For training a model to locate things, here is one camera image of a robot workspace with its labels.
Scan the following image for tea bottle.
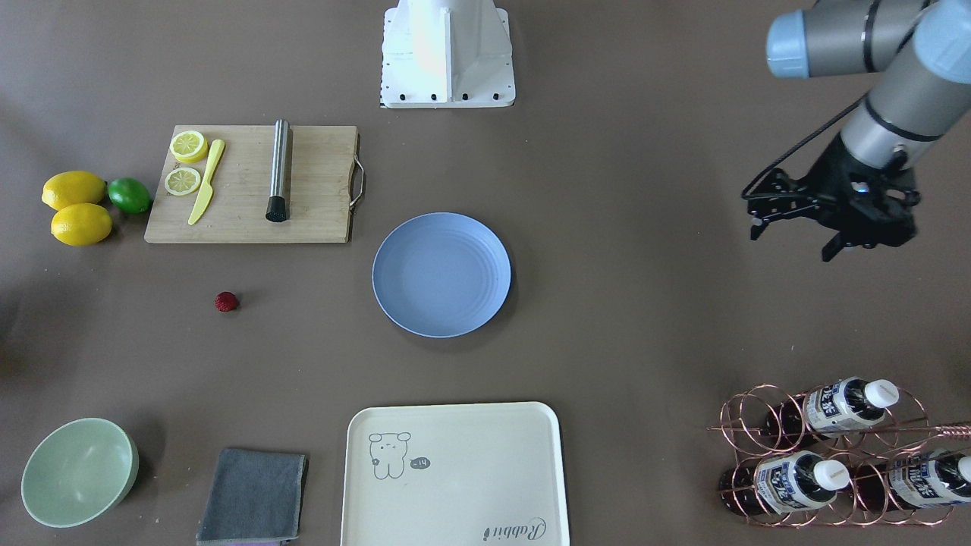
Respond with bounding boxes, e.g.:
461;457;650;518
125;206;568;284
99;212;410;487
852;449;970;511
760;377;900;449
718;450;852;517

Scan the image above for yellow lemon lower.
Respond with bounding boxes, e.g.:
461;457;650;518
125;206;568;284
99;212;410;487
51;203;112;246

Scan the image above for grey folded cloth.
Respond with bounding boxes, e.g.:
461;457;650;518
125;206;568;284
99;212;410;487
196;448;306;545

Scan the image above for tea bottle front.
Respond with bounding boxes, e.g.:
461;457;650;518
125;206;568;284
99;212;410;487
718;450;852;517

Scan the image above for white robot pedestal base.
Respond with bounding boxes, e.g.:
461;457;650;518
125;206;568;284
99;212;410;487
379;1;517;108

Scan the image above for tea bottle back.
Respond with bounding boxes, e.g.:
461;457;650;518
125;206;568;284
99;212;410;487
852;449;970;511
760;377;900;449

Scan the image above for copper wire bottle rack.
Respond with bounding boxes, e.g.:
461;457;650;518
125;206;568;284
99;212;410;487
714;384;969;529

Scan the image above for steel muddler black tip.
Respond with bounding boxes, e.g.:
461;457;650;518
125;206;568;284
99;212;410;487
265;118;292;222

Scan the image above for cream rabbit tray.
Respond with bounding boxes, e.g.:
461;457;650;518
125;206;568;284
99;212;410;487
341;401;571;545

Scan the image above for blue round plate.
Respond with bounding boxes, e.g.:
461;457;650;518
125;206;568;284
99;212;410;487
372;213;512;339

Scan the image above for lemon slice upper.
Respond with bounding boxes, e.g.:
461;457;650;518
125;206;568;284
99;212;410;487
169;129;209;165

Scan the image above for lemon slice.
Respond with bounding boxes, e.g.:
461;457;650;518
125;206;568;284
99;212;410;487
169;129;209;165
163;167;202;196

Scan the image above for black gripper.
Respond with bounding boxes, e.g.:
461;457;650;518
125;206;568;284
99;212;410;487
742;136;920;262

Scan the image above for green lime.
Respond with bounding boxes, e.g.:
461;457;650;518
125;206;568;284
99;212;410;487
106;177;152;214

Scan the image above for lemon slice lower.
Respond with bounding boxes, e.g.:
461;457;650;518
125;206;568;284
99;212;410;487
163;167;202;196

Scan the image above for yellow lemon upper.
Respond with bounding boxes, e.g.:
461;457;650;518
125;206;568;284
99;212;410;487
41;170;107;211

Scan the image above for red strawberry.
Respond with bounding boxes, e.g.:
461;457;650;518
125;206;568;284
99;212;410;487
214;291;240;313

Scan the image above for green bowl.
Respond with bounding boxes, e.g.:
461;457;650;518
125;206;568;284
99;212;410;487
20;418;140;529

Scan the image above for yellow plastic knife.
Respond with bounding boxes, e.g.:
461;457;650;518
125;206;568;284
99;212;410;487
187;139;225;225

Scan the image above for yellow lemon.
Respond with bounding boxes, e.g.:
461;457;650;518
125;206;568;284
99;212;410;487
51;203;112;246
41;170;107;211

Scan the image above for wooden cutting board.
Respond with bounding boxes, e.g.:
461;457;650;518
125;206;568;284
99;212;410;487
143;125;360;244

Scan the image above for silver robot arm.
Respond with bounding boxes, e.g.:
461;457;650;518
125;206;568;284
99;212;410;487
742;1;970;262

